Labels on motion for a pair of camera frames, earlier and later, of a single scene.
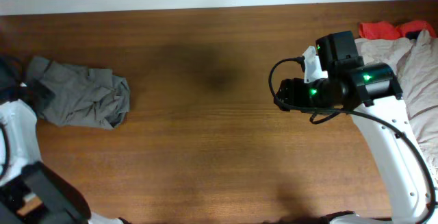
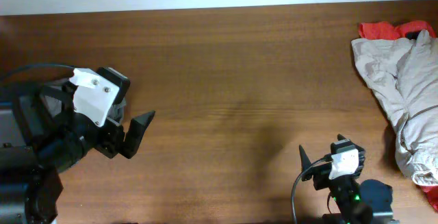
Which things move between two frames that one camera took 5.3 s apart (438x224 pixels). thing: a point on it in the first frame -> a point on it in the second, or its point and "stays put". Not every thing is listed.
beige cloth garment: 415,66 stays put
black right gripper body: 285,94 -> 321,172
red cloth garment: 389,31 stays put
